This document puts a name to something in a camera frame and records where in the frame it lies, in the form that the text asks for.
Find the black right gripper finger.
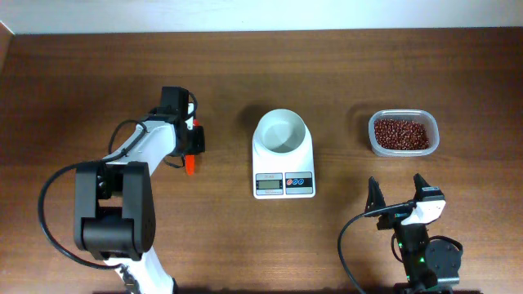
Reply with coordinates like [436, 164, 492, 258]
[413, 173, 430, 201]
[364, 176, 386, 217]

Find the red plastic measuring scoop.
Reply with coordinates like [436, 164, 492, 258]
[185, 119, 204, 176]

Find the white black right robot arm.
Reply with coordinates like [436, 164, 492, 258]
[364, 174, 463, 293]

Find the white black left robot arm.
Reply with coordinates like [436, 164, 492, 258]
[74, 87, 205, 293]

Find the white digital kitchen scale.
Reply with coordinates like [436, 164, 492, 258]
[253, 126, 316, 200]

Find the white round bowl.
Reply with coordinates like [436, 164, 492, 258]
[253, 109, 306, 154]

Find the red adzuki beans pile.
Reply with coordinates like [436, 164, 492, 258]
[373, 119, 429, 150]

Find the clear plastic food container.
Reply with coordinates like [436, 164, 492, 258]
[368, 109, 440, 157]

